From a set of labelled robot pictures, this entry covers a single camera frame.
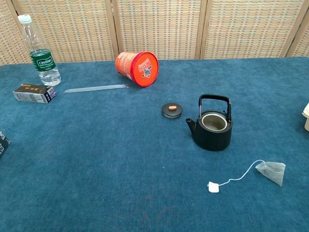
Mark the beige food container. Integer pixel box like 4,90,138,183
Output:
301,101,309,132

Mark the black teapot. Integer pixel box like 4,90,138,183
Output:
185,94,233,152

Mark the clear box of red items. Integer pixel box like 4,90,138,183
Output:
0,131,12,160

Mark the small black cardboard box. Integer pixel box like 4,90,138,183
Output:
13,83,57,104

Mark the blue felt table cover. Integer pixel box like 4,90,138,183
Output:
0,57,309,232

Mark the orange cylindrical canister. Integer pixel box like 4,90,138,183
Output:
114,51,160,88

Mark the clear water bottle green label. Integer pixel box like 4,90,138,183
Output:
17,14,61,87

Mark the tea bag with string tag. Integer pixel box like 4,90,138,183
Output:
207,159,286,194

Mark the woven folding screen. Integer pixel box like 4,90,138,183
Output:
0,0,309,66

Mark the black teapot lid orange knob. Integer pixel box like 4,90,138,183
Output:
161,102,183,119

